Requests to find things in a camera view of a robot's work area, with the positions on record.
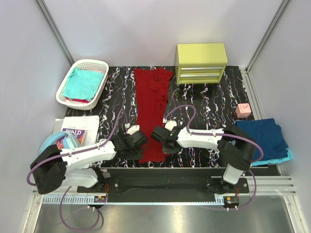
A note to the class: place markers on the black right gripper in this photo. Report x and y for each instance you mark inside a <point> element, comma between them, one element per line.
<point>166,151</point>

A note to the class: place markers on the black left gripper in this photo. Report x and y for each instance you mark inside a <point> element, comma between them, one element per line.
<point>132,154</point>

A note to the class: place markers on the red t shirt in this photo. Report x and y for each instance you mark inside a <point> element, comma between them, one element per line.
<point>152,88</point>

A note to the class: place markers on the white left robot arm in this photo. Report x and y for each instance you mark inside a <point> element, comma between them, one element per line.
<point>54,168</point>

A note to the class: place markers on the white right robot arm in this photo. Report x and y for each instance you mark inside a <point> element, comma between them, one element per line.
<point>233,145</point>

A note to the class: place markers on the colourful Roald Dahl book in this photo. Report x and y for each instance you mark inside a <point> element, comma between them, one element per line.
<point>70,138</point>

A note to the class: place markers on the pink folded shirt in basket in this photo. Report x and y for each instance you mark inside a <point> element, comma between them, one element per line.
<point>79,100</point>

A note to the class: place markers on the pink cube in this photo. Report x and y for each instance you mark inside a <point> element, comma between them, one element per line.
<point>243,110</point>

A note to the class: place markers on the white plastic laundry basket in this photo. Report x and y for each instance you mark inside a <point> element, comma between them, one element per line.
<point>84,64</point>

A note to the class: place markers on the teal folded t shirt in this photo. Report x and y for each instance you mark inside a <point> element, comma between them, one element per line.
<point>83,84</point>

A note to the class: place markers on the yellow green drawer cabinet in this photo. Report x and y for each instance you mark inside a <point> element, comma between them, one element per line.
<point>200,63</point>

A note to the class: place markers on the blue t shirt pile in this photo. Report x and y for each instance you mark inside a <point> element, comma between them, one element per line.
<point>268,136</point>

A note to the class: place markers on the light blue shirt under pile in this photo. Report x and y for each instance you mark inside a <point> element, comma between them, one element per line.
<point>273,161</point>

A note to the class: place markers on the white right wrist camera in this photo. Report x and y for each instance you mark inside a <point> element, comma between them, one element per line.
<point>170,124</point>

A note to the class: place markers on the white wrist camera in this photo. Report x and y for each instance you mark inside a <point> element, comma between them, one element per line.
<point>133,129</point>
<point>170,124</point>

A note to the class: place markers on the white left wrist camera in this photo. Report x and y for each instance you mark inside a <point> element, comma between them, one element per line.
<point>133,129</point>

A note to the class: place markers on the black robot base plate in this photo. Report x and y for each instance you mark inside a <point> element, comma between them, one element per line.
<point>164,185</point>

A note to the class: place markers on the aluminium frame post left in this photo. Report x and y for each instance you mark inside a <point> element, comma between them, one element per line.
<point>54,30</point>

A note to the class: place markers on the aluminium frame post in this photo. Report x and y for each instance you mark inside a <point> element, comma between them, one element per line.
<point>54,30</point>
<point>272,25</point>

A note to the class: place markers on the aluminium frame post right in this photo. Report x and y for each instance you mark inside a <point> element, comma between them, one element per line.
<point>272,25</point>

